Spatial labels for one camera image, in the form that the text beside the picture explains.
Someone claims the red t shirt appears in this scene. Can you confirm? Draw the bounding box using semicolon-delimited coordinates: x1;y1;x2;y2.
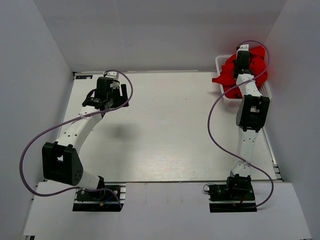
212;46;268;99

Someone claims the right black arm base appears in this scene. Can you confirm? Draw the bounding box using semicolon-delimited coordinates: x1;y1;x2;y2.
202;183;257;213

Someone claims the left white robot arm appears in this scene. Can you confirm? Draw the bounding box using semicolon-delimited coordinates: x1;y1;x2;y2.
42;71;129;200

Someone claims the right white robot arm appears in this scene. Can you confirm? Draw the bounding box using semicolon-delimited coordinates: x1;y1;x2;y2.
225;44;270;200

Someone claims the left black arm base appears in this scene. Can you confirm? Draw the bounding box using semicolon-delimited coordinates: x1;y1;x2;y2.
72;183;126;213

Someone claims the blue table label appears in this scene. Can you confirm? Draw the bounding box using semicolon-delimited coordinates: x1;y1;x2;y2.
75;75;93;80

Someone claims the white plastic basket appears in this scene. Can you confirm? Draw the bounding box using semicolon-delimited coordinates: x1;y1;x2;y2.
215;55;272;107

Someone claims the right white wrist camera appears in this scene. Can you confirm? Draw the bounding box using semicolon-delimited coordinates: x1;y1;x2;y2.
237;44;250;52

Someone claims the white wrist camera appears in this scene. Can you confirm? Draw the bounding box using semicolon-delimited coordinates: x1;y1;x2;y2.
237;44;250;52
103;71;120;89

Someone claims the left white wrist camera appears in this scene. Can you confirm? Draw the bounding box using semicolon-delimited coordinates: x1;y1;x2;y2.
103;71;120;89

